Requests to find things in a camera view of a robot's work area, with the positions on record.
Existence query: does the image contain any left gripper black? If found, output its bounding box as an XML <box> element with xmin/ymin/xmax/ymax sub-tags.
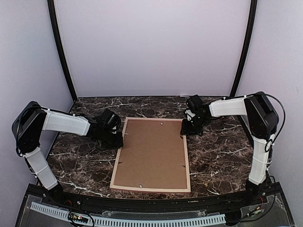
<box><xmin>99</xmin><ymin>128</ymin><xmax>123</xmax><ymax>148</ymax></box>

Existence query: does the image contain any black front rail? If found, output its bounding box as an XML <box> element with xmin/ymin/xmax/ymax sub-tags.
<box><xmin>27</xmin><ymin>185</ymin><xmax>269</xmax><ymax>213</ymax></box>

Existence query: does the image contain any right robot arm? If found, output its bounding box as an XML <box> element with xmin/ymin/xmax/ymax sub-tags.
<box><xmin>180</xmin><ymin>92</ymin><xmax>283</xmax><ymax>186</ymax></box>

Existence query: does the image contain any brown cardboard backing board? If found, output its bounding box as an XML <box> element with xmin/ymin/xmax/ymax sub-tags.
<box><xmin>113</xmin><ymin>119</ymin><xmax>187</xmax><ymax>189</ymax></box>

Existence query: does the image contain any white slotted cable duct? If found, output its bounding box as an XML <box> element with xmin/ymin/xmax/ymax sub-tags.
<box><xmin>30</xmin><ymin>202</ymin><xmax>226</xmax><ymax>227</ymax></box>

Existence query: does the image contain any left black corner post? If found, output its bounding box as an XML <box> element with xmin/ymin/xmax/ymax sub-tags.
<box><xmin>47</xmin><ymin>0</ymin><xmax>78</xmax><ymax>102</ymax></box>

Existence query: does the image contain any right black corner post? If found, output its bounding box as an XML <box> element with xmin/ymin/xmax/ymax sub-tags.
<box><xmin>229</xmin><ymin>0</ymin><xmax>258</xmax><ymax>97</ymax></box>

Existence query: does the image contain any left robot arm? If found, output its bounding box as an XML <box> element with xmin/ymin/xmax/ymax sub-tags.
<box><xmin>11</xmin><ymin>101</ymin><xmax>123</xmax><ymax>206</ymax></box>

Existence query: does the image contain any black corner post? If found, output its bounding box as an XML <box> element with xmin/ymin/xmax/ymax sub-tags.
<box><xmin>47</xmin><ymin>0</ymin><xmax>78</xmax><ymax>102</ymax></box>
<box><xmin>229</xmin><ymin>0</ymin><xmax>258</xmax><ymax>97</ymax></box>

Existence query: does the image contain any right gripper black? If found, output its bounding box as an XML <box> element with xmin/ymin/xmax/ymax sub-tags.
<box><xmin>180</xmin><ymin>114</ymin><xmax>208</xmax><ymax>135</ymax></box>

